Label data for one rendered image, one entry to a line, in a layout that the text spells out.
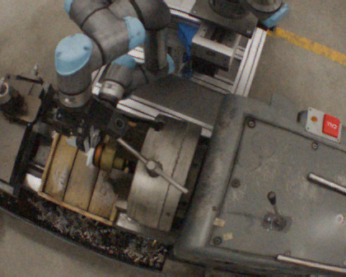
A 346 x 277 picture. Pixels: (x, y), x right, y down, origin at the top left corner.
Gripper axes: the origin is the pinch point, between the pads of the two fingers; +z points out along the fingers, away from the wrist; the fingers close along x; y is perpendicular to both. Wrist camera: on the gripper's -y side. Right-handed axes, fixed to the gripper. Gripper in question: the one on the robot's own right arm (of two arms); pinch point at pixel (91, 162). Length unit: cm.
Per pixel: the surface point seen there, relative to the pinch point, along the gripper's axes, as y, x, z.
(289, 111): -50, 17, -26
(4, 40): 134, -108, -83
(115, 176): -8.7, 2.1, 1.5
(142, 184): -17.9, 13.7, 3.5
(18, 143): 33.0, -11.1, 1.5
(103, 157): -4.0, 3.6, -1.8
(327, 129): -63, 18, -25
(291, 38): -67, -108, -145
